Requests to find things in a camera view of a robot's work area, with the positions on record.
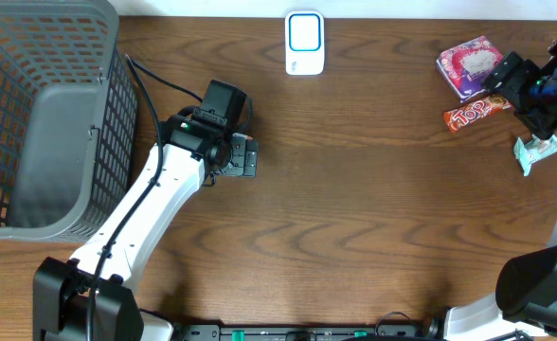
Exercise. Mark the purple snack bag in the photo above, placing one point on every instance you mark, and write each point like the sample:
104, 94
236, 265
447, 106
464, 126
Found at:
465, 66

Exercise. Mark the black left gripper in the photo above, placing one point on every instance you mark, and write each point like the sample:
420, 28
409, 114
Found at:
246, 155

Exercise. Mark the green wet wipes pack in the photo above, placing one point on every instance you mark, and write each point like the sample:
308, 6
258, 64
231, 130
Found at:
534, 151

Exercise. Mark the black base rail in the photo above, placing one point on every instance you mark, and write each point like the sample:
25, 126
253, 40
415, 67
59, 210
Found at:
210, 332

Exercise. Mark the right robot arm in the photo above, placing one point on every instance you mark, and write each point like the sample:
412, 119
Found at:
523, 305

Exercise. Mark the grey plastic mesh basket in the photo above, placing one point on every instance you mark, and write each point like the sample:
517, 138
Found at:
67, 119

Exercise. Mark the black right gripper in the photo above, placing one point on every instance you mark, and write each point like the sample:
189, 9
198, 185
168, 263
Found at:
542, 124

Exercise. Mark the red-brown snack bar wrapper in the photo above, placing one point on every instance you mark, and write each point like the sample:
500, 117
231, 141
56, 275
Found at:
463, 116

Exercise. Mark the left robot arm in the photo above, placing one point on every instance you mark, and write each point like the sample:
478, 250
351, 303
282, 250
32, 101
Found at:
91, 296

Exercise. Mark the white barcode scanner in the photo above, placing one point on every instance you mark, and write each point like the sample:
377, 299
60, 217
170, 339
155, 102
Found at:
304, 43

